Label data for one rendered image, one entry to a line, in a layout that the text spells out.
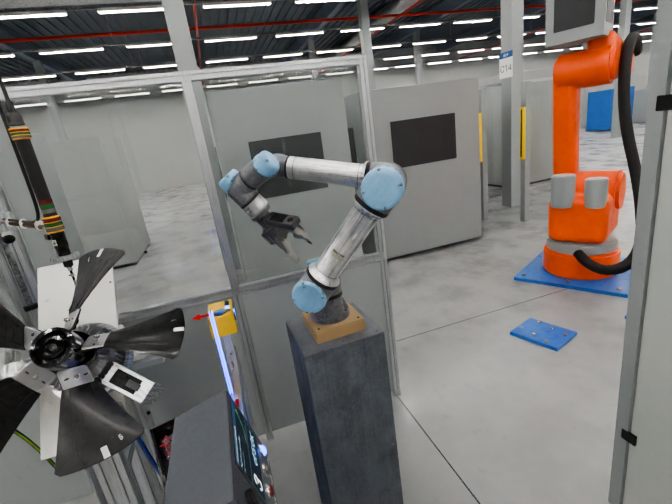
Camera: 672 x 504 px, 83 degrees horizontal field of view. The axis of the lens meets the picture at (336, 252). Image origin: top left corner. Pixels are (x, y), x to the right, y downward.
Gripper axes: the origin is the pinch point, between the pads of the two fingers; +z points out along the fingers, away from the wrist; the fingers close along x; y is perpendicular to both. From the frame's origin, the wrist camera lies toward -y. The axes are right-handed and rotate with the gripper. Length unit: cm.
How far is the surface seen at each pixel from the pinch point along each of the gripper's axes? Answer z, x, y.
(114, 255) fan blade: -41, 32, 37
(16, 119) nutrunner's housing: -81, 26, 12
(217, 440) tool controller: -7, 63, -41
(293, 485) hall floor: 98, 54, 83
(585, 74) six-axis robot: 111, -323, -15
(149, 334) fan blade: -17, 46, 28
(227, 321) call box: 5.3, 22.7, 42.9
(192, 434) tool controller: -9, 64, -34
